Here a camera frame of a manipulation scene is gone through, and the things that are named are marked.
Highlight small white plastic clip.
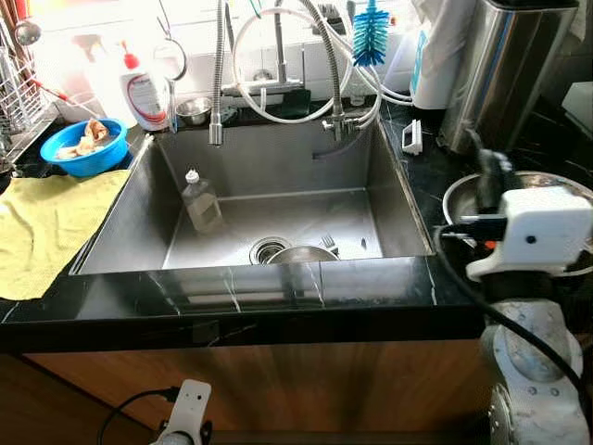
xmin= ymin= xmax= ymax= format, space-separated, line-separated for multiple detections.
xmin=402 ymin=119 xmax=424 ymax=156

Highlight brown wooden cabinet front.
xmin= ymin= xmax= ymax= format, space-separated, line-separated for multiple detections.
xmin=0 ymin=338 xmax=492 ymax=445

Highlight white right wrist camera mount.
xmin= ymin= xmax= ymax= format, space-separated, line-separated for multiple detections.
xmin=466 ymin=188 xmax=593 ymax=282

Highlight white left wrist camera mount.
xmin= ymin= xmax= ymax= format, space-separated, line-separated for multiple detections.
xmin=153 ymin=378 xmax=214 ymax=445

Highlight large stainless steel bowl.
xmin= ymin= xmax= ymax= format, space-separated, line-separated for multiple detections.
xmin=443 ymin=172 xmax=593 ymax=279

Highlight white flexible hose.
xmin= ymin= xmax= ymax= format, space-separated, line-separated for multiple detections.
xmin=315 ymin=19 xmax=414 ymax=128
xmin=232 ymin=7 xmax=348 ymax=124

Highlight silver pull-down spray faucet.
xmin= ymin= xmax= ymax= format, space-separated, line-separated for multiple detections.
xmin=209 ymin=0 xmax=231 ymax=146

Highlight wire dish rack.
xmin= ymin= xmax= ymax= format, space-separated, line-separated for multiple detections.
xmin=0 ymin=19 xmax=58 ymax=160

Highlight small steel bowl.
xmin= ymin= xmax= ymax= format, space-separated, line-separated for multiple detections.
xmin=176 ymin=97 xmax=215 ymax=126

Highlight chrome upright tap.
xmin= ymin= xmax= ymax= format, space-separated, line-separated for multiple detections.
xmin=248 ymin=9 xmax=307 ymax=94

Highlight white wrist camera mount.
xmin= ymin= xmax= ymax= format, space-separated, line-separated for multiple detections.
xmin=466 ymin=188 xmax=593 ymax=282
xmin=153 ymin=378 xmax=214 ymax=445

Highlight stainless steel sink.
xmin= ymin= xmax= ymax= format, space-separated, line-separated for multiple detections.
xmin=72 ymin=121 xmax=436 ymax=276

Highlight white towel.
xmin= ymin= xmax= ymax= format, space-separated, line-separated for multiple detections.
xmin=410 ymin=0 xmax=478 ymax=110

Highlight tall stainless steel container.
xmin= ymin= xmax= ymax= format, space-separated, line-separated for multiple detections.
xmin=440 ymin=0 xmax=580 ymax=154

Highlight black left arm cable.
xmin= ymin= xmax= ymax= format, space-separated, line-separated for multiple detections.
xmin=97 ymin=387 xmax=182 ymax=445

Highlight green sponge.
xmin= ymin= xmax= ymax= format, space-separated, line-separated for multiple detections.
xmin=276 ymin=88 xmax=312 ymax=120

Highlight steel ladle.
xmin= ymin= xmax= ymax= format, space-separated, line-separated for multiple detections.
xmin=13 ymin=19 xmax=44 ymax=48

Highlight yellow dish cloth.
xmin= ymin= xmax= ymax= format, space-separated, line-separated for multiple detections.
xmin=0 ymin=170 xmax=131 ymax=300

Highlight brown food scraps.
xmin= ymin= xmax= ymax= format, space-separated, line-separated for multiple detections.
xmin=57 ymin=119 xmax=112 ymax=159

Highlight steel sink drain strainer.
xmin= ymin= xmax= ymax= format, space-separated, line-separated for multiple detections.
xmin=248 ymin=236 xmax=293 ymax=265

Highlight blue plastic bowl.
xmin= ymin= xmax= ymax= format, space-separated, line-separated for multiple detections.
xmin=40 ymin=118 xmax=129 ymax=178

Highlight blue bottle brush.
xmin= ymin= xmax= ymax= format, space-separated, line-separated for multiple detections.
xmin=352 ymin=0 xmax=391 ymax=68

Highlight white red-capped soap bottle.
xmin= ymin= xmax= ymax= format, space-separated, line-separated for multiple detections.
xmin=116 ymin=40 xmax=172 ymax=133

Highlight overturned steel bowl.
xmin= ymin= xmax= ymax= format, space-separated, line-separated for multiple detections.
xmin=269 ymin=244 xmax=340 ymax=265

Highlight chrome gooseneck faucet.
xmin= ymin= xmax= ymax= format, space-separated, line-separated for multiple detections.
xmin=296 ymin=0 xmax=362 ymax=142

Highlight clear plastic bottle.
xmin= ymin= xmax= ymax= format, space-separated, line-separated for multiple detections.
xmin=182 ymin=170 xmax=224 ymax=235

